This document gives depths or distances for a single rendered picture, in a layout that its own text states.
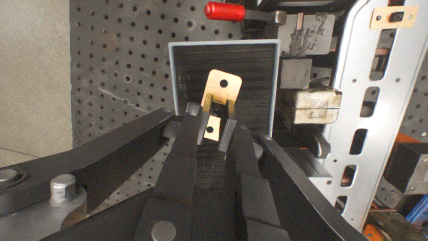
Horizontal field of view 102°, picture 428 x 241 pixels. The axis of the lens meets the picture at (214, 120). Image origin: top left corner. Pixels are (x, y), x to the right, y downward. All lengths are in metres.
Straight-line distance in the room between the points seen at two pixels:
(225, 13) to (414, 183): 0.61
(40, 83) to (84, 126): 1.14
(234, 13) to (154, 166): 0.78
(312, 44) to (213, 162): 0.26
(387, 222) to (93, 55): 1.16
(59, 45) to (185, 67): 1.67
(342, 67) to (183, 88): 0.35
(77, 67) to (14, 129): 1.62
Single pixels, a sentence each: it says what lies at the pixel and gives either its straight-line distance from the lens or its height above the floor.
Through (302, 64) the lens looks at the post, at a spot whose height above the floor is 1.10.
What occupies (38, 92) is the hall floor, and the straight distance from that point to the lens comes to 2.10.
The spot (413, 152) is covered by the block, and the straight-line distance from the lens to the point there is 0.65.
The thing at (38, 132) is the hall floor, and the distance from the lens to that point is 2.28.
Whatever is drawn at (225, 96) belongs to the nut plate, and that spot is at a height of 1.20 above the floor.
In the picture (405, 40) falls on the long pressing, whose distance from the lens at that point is 0.55.
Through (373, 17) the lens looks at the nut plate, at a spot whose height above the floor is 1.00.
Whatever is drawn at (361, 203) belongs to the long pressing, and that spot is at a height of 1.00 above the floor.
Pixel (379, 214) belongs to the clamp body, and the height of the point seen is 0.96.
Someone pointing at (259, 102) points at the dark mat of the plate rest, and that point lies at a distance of 0.25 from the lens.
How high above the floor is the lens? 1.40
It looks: 70 degrees down
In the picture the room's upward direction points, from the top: 173 degrees counter-clockwise
